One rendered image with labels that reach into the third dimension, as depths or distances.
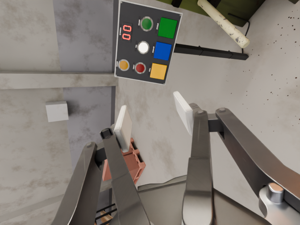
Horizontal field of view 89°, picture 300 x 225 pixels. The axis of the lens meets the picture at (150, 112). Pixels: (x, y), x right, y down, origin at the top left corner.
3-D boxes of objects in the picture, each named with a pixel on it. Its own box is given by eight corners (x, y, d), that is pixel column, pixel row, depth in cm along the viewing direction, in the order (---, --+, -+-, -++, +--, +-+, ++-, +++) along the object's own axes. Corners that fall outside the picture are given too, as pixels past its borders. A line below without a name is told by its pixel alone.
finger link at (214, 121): (199, 124, 14) (232, 116, 14) (185, 104, 18) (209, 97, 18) (201, 137, 14) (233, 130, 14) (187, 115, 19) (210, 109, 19)
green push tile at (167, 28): (177, 20, 67) (160, 17, 67) (173, 39, 71) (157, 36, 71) (176, 20, 69) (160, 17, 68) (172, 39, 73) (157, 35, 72)
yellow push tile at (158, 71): (167, 66, 77) (152, 63, 77) (164, 79, 81) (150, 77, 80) (166, 65, 79) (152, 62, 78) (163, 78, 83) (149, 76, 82)
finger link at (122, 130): (129, 152, 17) (122, 153, 17) (132, 122, 23) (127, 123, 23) (119, 129, 15) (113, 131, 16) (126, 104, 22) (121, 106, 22)
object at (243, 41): (253, 40, 77) (247, 39, 74) (244, 49, 81) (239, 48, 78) (206, -3, 96) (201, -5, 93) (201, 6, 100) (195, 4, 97)
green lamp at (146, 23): (154, 21, 67) (145, 19, 65) (150, 31, 71) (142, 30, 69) (151, 18, 69) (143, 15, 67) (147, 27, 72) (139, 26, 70)
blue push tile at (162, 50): (171, 45, 72) (156, 41, 72) (168, 61, 76) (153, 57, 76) (171, 44, 74) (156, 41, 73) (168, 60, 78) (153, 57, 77)
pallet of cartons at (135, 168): (123, 162, 447) (99, 170, 410) (131, 134, 376) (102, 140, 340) (135, 190, 393) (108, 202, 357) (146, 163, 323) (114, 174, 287)
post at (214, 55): (249, 56, 133) (140, 42, 77) (245, 60, 136) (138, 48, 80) (246, 53, 135) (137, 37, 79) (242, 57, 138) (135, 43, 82)
